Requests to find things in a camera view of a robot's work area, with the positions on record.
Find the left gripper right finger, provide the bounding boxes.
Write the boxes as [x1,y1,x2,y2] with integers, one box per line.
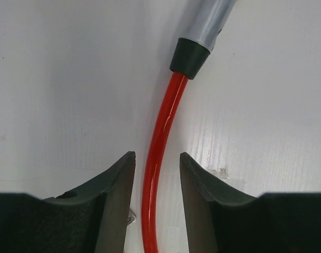
[180,153,321,252]

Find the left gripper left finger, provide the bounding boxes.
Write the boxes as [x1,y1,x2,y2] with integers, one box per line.
[0,151,135,252]

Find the red cable lock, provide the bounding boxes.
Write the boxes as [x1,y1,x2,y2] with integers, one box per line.
[141,1,235,252]

